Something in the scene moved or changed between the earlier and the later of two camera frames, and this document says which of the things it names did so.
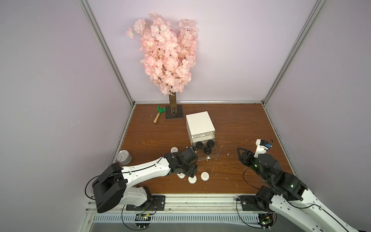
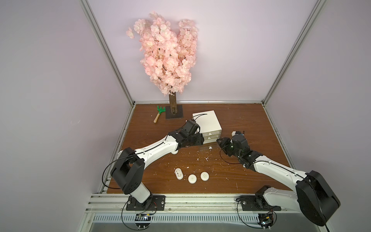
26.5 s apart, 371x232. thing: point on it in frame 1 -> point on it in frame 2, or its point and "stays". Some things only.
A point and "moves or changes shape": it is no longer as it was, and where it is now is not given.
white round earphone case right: (205, 176) stays
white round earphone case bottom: (192, 180) stays
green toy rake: (160, 110) stays
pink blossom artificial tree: (167, 57) stays
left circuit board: (142, 217) stays
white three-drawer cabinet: (200, 127) moves or changes shape
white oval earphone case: (181, 175) stays
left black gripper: (193, 168) -> (199, 139)
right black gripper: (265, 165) -> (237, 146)
